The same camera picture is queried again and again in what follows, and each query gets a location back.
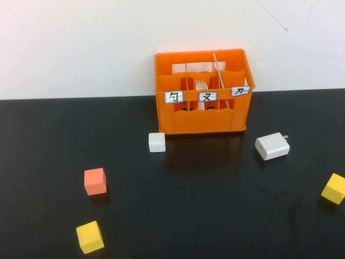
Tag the orange foam cube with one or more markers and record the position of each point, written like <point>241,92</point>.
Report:
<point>95,182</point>

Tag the white cube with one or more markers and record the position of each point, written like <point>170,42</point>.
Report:
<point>157,142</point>

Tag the orange plastic cutlery crate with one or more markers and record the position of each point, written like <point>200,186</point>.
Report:
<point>202,122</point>

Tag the paper label reading 刀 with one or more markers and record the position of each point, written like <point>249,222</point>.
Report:
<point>240,91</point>

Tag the yellow foam cube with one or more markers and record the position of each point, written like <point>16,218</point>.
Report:
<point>334,189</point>
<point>89,237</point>

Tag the white plastic knife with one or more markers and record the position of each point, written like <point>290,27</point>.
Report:
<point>219,74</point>

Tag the white USB wall charger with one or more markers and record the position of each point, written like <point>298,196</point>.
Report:
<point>272,146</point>

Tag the paper label reading 勺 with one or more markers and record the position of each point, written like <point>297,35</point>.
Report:
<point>173,97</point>

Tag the white plastic fork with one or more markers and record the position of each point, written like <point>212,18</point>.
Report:
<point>201,87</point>

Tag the paper label reading 叉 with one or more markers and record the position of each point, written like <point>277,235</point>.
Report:
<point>207,96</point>

